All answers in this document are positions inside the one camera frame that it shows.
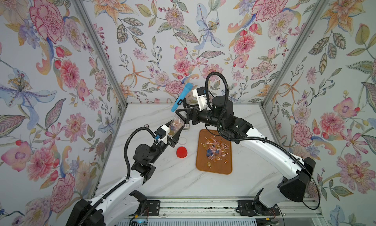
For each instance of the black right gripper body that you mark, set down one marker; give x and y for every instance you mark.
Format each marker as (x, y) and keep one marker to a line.
(189, 114)

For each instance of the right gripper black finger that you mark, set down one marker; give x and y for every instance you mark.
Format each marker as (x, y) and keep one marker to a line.
(187, 109)
(186, 116)

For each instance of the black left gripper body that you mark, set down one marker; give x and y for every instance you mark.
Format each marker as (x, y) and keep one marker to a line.
(171, 135)

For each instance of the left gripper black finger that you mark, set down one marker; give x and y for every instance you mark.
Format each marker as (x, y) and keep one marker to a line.
(174, 140)
(166, 127)

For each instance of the clear plastic jar lid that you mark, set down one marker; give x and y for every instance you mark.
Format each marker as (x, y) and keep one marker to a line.
(182, 141)

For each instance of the small clear jar of candies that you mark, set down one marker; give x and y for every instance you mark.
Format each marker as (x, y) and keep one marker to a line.
(176, 125)

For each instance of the red jar lid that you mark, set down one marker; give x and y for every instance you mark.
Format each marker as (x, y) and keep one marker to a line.
(181, 152)

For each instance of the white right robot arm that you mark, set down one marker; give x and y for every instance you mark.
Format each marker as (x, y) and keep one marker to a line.
(296, 172)

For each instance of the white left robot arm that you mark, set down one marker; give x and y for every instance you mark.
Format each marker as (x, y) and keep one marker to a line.
(124, 198)

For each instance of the blue microphone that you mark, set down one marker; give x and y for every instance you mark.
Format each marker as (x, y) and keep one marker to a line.
(187, 89)

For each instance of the brown wooden tray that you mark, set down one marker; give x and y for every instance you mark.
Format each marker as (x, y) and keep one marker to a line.
(214, 153)

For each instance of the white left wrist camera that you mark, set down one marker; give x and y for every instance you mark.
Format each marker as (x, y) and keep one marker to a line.
(161, 134)

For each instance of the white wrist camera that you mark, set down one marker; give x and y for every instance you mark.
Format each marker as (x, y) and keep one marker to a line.
(161, 134)
(200, 95)

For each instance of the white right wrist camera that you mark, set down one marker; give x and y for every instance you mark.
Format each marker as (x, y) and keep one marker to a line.
(200, 95)

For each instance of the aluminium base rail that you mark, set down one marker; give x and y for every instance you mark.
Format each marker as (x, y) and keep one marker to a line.
(223, 212)

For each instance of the aluminium frame post right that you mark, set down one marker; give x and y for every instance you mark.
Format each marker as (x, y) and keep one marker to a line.
(299, 43)

